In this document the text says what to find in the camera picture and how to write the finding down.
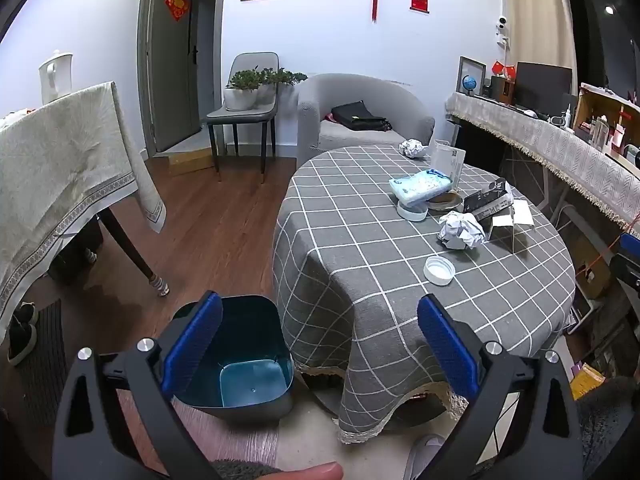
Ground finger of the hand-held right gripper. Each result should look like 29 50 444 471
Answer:
611 233 640 305

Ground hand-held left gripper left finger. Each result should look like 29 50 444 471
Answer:
51 290 224 480

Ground black shoes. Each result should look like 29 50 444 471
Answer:
7 302 40 366

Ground dark ribbed floor mat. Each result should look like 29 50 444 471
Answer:
15 300 68 426

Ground black bag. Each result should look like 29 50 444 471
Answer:
330 101 393 133

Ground grey slipper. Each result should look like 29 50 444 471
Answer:
405 432 448 480

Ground open cardboard box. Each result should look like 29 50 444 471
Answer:
572 82 640 156

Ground flat cardboard piece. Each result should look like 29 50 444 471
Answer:
167 152 217 177

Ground beige curtain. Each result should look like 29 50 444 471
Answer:
500 0 581 96

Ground white round lid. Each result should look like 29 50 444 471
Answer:
423 255 456 287

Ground large white paper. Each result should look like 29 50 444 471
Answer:
437 211 487 251

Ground white tape roll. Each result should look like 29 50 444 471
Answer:
397 199 429 222

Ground potted plant in white pot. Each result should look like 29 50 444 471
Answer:
223 69 266 111
257 67 308 106

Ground round table grey checked tablecloth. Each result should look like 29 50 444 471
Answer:
271 144 577 445

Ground clear plastic box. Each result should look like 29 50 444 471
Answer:
430 139 466 186

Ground brown tape roll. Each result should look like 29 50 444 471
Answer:
425 190 465 217

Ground blue tissue pack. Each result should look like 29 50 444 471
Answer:
389 169 458 208

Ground grey chair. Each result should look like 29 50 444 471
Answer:
206 52 280 183

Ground person's grey fuzzy clothing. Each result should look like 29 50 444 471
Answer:
212 374 640 480

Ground picture frame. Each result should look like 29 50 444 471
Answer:
456 56 487 96

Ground table with beige tablecloth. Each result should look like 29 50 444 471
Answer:
0 81 171 341

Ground grey armchair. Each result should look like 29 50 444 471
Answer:
297 73 436 153

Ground person's left hand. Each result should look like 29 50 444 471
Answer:
280 462 344 480

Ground white kettle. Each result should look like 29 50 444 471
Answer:
39 50 76 106

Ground black monitor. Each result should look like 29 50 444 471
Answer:
514 61 573 111

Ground side desk with fringed cloth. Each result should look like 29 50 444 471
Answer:
445 91 640 231

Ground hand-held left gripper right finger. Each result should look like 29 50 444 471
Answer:
416 293 587 480

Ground black box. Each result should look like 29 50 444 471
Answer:
462 177 514 221

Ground teal trash bin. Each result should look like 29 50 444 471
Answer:
172 295 295 422

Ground grey door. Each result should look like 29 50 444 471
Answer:
137 0 223 153

